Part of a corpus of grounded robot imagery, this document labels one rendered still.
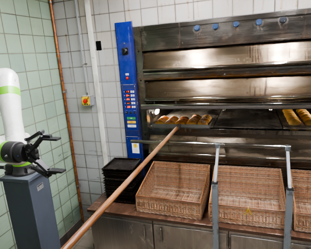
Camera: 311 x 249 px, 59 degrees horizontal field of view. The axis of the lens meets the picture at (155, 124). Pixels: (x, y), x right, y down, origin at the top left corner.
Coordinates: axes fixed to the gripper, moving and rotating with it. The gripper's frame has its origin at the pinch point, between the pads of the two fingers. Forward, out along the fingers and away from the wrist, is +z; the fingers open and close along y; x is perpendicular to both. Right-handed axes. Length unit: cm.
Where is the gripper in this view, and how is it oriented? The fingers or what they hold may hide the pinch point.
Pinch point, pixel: (59, 155)
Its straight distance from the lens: 118.0
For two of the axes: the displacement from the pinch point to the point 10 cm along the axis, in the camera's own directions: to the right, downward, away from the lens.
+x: -3.4, 2.5, -9.1
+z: 9.4, 0.2, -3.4
